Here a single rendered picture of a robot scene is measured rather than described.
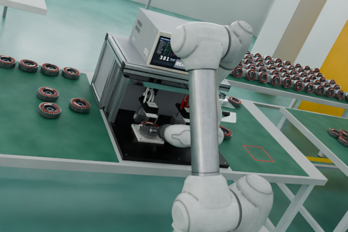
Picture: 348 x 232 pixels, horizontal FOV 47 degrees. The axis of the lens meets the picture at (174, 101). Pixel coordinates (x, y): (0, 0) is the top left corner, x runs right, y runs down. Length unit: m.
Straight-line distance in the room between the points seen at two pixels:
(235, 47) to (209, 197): 0.55
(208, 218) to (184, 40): 0.61
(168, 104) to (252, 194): 1.13
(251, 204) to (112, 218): 1.46
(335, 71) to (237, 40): 4.41
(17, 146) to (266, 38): 4.87
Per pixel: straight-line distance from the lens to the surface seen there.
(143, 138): 2.15
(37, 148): 1.90
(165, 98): 2.43
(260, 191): 1.49
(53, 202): 2.77
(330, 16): 8.75
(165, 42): 2.12
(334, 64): 5.90
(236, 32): 1.51
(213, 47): 1.43
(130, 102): 2.37
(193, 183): 1.40
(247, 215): 1.49
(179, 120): 2.39
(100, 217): 2.77
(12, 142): 1.91
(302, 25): 6.12
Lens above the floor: 1.85
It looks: 23 degrees down
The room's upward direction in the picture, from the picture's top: 22 degrees clockwise
